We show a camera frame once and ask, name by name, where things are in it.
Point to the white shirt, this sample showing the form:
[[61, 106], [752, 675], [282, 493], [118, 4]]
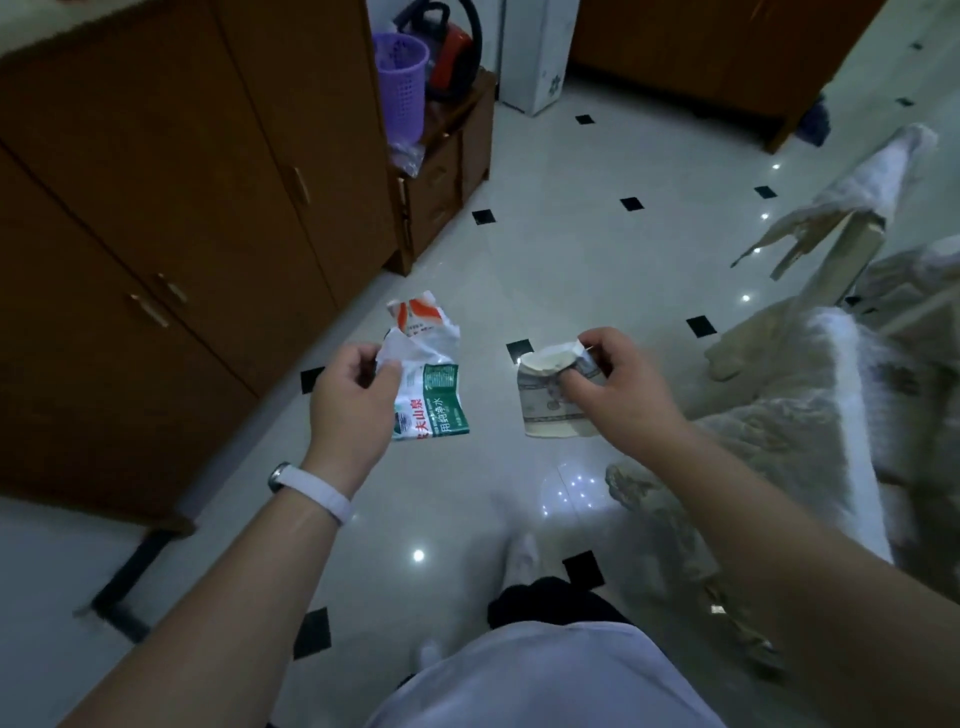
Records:
[[547, 682]]

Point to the person's left hand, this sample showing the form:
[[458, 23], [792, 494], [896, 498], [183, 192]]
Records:
[[352, 420]]

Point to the green white wrapper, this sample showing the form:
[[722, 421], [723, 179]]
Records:
[[431, 397]]

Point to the person's left forearm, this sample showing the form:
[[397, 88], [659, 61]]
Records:
[[225, 622]]

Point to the purple plastic basket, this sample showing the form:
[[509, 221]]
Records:
[[401, 90]]

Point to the black trousers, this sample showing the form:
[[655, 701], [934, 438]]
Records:
[[547, 600]]

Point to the person's right hand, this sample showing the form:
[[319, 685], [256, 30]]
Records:
[[630, 405]]

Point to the white right sneaker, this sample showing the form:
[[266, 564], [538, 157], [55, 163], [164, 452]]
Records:
[[523, 559]]

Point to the black baseboard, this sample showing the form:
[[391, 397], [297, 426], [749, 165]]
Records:
[[127, 577]]

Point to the smartwatch with white band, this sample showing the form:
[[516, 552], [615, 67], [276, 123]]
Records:
[[315, 491]]

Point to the red black vacuum cleaner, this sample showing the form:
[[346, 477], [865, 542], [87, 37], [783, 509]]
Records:
[[454, 56]]

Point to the white sneaker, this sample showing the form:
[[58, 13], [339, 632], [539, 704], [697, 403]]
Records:
[[429, 656], [523, 559]]

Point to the white left sneaker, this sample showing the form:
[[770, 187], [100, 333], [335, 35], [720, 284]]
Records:
[[429, 656]]

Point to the person's right forearm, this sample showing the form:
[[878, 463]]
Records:
[[787, 562]]

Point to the low brown drawer cabinet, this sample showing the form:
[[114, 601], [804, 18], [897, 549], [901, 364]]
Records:
[[442, 187]]

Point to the white standing appliance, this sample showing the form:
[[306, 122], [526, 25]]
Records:
[[536, 52]]

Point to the grey white carton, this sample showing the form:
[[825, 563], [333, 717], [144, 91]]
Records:
[[544, 409]]

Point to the clear plastic bag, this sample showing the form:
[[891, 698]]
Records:
[[407, 157]]

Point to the tall brown wooden cabinet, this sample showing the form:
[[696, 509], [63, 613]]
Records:
[[150, 225]]

